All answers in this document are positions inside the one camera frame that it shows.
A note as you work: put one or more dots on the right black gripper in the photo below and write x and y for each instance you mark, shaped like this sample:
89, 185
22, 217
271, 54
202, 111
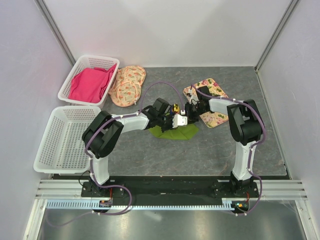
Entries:
191, 118

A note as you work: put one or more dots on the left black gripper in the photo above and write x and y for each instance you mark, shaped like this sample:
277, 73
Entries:
171, 117

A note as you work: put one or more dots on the iridescent gold spoon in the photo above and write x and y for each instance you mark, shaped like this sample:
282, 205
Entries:
175, 109

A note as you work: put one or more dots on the green paper napkin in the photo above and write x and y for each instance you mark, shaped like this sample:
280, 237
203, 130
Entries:
182, 133

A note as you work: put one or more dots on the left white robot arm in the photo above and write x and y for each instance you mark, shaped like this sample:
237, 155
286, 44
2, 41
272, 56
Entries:
102, 135

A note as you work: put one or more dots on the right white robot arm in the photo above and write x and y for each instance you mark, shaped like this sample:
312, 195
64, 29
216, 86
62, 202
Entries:
246, 128

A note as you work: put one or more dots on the floral fabric pouch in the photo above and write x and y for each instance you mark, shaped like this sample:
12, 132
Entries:
127, 87

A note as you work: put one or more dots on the pink cloth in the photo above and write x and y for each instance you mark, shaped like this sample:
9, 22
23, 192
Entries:
90, 84

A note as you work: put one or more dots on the white basket with pink cloth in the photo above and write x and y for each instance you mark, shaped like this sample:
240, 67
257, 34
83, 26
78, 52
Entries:
90, 61

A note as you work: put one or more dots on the empty white plastic basket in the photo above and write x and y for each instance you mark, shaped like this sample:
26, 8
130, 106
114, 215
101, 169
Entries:
62, 150

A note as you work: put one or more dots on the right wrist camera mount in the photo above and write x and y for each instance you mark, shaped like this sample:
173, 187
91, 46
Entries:
191, 97

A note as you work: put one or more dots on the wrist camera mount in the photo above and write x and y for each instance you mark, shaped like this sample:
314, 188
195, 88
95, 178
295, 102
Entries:
180, 119
191, 97

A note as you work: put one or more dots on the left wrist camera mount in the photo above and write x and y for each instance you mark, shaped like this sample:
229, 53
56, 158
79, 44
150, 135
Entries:
180, 119

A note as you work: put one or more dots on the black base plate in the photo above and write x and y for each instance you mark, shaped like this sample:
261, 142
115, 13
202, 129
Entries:
157, 190

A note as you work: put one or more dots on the white slotted cable duct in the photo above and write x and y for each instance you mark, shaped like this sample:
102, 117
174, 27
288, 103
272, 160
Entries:
73, 204

